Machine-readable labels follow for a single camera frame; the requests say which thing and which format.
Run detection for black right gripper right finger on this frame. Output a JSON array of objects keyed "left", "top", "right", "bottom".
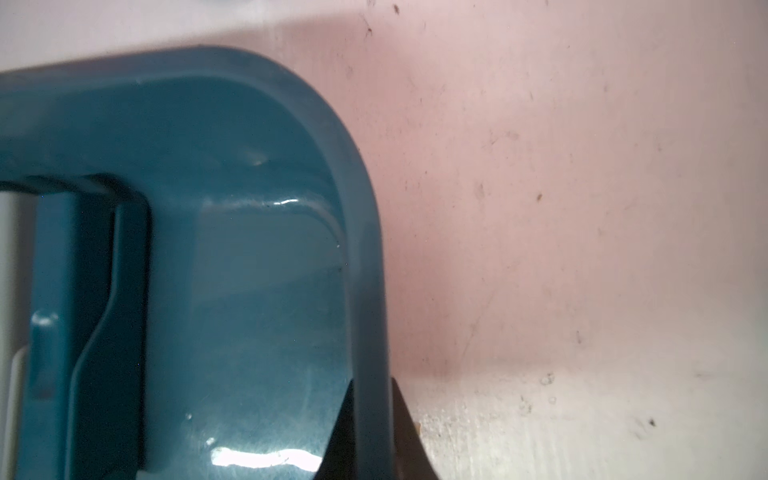
[{"left": 391, "top": 377, "right": 439, "bottom": 480}]

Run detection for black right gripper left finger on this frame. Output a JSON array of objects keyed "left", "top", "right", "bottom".
[{"left": 314, "top": 381, "right": 357, "bottom": 480}]

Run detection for grey-blue pliers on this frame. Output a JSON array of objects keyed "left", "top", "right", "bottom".
[{"left": 1, "top": 191, "right": 36, "bottom": 479}]

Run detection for teal plastic storage box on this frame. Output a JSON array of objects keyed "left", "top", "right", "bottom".
[{"left": 1, "top": 47, "right": 396, "bottom": 479}]

